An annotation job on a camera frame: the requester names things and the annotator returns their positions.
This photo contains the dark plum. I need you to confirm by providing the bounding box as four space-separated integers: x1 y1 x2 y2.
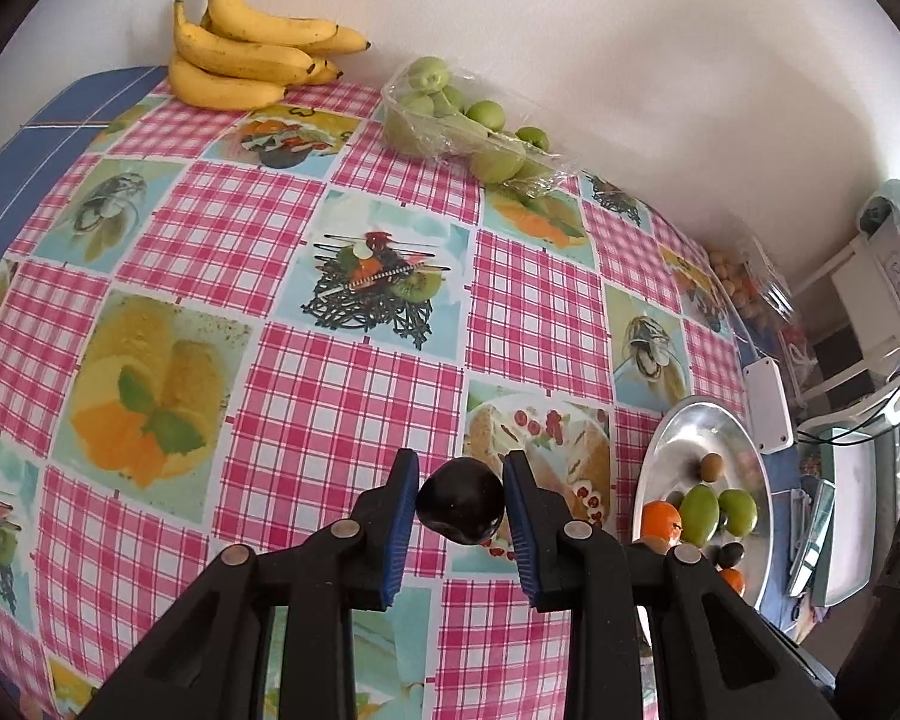
717 541 745 571
416 457 505 546

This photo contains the large green mango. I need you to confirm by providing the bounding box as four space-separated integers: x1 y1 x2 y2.
679 484 720 548

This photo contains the brown kiwi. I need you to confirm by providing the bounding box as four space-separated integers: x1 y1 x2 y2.
639 535 674 556
699 452 725 483

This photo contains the clear box of green fruits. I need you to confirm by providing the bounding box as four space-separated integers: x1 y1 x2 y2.
382 55 580 197

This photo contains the silver metal round tray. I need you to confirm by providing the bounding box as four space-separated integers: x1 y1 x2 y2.
631 397 774 608

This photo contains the small orange tangerine in tray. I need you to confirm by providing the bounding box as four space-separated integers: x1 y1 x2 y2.
718 567 746 595

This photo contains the smartphone on stand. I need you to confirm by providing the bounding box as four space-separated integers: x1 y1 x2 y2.
787 476 836 598

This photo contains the white plastic adapter box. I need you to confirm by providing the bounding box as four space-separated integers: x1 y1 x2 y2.
743 358 793 455

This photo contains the checkered fruit print tablecloth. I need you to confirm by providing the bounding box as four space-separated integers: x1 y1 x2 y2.
0 68 745 718

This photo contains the clear box of longans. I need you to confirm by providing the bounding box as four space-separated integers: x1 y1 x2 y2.
707 234 795 330

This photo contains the white shelf furniture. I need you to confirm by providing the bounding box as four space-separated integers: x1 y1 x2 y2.
795 179 900 444

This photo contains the yellow banana bunch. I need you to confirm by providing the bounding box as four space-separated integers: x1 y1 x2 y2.
167 0 370 112

